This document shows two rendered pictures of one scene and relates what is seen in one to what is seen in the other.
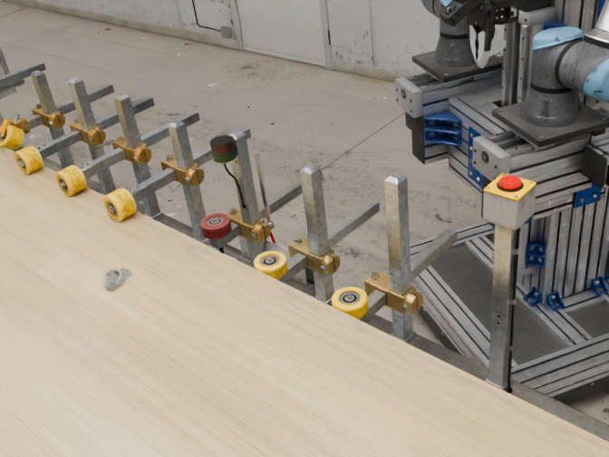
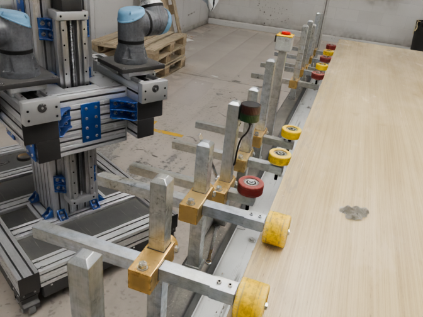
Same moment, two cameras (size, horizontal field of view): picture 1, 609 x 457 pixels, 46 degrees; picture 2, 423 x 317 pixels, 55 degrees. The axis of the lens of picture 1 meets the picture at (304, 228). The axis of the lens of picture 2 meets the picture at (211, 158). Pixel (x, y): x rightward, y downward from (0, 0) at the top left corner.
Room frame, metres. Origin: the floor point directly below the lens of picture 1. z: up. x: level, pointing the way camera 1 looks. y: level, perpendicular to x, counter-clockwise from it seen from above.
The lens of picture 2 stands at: (2.27, 1.11, 1.54)
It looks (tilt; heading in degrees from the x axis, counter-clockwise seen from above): 27 degrees down; 240
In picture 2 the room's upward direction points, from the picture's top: 6 degrees clockwise
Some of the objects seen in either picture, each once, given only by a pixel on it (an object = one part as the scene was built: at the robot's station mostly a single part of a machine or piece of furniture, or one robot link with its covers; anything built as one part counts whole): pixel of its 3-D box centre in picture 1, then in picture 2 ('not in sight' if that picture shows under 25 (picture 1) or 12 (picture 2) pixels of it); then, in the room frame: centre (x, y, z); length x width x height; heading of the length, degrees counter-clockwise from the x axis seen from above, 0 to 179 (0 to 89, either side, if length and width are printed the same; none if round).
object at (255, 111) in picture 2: (222, 144); (250, 107); (1.62, 0.18, 1.13); 0.06 x 0.06 x 0.02
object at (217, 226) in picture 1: (218, 237); (248, 195); (1.62, 0.23, 0.85); 0.08 x 0.08 x 0.11
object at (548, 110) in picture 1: (552, 97); (131, 50); (1.71, -0.70, 1.09); 0.15 x 0.15 x 0.10
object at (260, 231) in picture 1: (246, 226); (223, 189); (1.66, 0.16, 0.85); 0.13 x 0.06 x 0.05; 44
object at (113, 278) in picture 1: (113, 276); (355, 210); (1.42, 0.48, 0.91); 0.09 x 0.07 x 0.02; 161
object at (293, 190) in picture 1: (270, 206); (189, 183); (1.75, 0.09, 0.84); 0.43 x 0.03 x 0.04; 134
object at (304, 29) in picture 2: not in sight; (298, 63); (0.56, -0.89, 0.93); 0.03 x 0.03 x 0.48; 44
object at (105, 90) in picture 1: (70, 105); not in sight; (2.47, 0.79, 0.95); 0.36 x 0.03 x 0.03; 134
